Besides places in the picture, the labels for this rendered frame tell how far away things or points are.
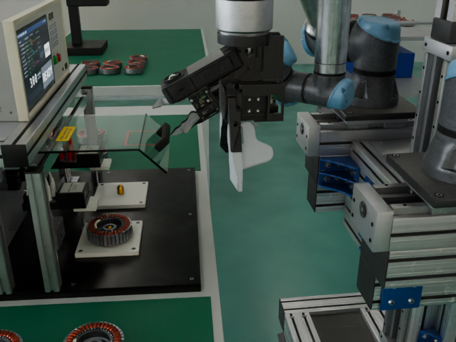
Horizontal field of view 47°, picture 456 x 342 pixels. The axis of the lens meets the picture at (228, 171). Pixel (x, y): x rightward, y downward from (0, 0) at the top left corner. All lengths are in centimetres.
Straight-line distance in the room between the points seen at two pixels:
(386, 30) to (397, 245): 62
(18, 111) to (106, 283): 41
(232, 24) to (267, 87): 9
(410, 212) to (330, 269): 157
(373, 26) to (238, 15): 83
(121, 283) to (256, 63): 66
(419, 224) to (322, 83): 40
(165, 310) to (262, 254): 158
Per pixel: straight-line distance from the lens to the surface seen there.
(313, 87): 128
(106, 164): 152
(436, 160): 110
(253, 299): 240
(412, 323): 159
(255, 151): 70
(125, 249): 130
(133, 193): 156
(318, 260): 268
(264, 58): 71
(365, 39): 149
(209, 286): 122
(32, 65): 124
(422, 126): 142
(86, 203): 130
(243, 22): 68
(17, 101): 117
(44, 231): 114
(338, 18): 124
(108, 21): 661
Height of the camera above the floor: 147
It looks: 24 degrees down
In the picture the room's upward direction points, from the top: straight up
